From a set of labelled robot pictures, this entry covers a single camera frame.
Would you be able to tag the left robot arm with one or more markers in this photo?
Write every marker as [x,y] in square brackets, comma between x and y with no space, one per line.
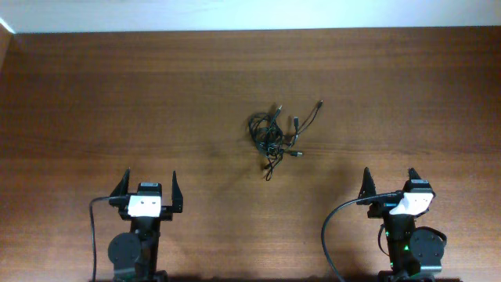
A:
[134,253]

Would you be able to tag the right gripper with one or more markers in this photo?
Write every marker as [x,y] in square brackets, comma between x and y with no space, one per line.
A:
[376,209]

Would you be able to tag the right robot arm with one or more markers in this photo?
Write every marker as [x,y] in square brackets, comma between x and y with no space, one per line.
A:
[415,253]

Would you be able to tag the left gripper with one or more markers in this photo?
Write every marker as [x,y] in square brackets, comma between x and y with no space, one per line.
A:
[169,209]

